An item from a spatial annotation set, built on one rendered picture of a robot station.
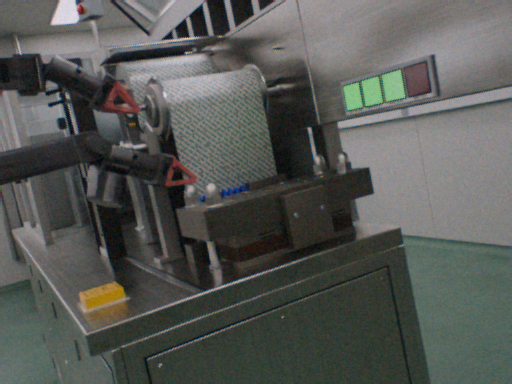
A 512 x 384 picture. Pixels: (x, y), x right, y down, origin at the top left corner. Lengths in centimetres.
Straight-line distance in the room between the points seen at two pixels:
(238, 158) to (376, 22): 43
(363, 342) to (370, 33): 61
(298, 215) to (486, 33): 46
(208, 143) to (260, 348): 47
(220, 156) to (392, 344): 55
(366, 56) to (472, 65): 25
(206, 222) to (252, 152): 31
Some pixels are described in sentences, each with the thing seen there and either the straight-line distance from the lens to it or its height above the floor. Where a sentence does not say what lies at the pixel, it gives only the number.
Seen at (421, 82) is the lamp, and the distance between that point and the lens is 99.
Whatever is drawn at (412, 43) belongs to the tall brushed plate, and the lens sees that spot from 100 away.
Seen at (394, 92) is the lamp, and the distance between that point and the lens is 103.
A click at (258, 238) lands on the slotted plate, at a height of 95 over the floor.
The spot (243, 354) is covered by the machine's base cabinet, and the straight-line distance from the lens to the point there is 101.
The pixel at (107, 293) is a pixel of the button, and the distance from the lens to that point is 103.
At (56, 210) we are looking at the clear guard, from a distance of 217.
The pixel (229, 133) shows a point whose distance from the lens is 123.
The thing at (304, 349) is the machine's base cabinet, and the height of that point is 73.
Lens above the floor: 115
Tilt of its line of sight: 5 degrees down
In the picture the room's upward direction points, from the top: 12 degrees counter-clockwise
